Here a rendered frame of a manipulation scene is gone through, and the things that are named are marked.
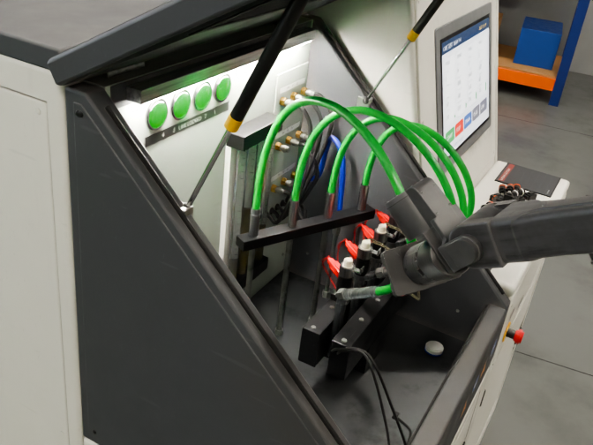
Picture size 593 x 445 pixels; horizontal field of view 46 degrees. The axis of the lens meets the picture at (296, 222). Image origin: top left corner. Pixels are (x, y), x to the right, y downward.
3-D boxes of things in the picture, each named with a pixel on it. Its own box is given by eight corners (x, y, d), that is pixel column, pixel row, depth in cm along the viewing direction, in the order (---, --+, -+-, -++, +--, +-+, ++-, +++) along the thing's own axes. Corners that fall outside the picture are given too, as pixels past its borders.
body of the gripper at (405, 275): (378, 253, 98) (394, 245, 91) (442, 234, 101) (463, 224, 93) (392, 297, 97) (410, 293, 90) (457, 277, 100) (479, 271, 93)
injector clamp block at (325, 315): (338, 409, 134) (349, 346, 127) (293, 388, 138) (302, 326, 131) (402, 321, 161) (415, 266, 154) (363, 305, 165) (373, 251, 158)
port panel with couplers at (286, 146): (276, 216, 153) (291, 79, 138) (263, 211, 154) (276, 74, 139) (304, 195, 163) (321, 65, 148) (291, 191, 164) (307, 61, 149)
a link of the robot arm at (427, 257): (451, 283, 85) (485, 259, 87) (419, 237, 86) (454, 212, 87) (430, 289, 92) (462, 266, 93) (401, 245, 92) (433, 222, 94)
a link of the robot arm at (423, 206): (482, 260, 79) (520, 228, 84) (425, 176, 80) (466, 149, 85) (417, 290, 89) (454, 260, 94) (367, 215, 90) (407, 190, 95)
